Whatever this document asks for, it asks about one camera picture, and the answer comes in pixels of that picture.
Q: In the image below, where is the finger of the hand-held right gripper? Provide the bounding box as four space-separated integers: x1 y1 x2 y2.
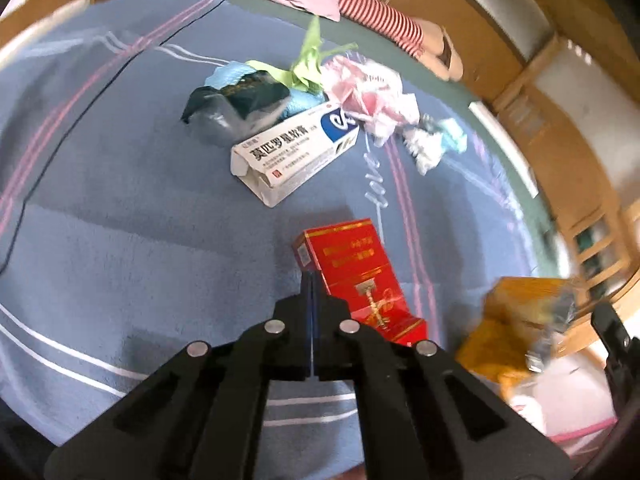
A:
591 302 640 413

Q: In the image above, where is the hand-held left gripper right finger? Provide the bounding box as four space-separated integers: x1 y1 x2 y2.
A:
312 271 575 480

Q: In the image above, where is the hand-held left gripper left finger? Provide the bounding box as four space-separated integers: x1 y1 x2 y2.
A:
44 270 313 480

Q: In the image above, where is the red cigarette box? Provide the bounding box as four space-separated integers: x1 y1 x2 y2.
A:
292 218 428 348

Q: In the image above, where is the yellow snack wrapper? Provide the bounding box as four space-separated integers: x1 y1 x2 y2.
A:
457 276 586 401

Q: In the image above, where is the white ointment box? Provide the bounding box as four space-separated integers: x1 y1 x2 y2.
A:
230 101 361 208

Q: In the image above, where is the dark green packet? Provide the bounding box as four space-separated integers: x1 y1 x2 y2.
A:
181 71 291 146

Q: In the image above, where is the pink paper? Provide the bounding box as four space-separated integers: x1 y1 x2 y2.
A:
320 56 421 141

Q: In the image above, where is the green origami paper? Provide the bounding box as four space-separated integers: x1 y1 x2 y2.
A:
247 15 358 93

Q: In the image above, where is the blue plaid sheet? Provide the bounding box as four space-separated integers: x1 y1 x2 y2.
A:
0 0 541 466

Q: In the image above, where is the white flat board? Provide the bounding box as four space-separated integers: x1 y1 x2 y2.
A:
467 101 540 200

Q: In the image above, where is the red striped plush toy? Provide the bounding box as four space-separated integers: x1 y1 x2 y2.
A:
340 0 466 82

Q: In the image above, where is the ribbed glass window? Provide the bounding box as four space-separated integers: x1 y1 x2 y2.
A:
462 0 557 63

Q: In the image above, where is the wooden bunk bed frame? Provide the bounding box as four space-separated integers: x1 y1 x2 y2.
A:
0 0 640 361

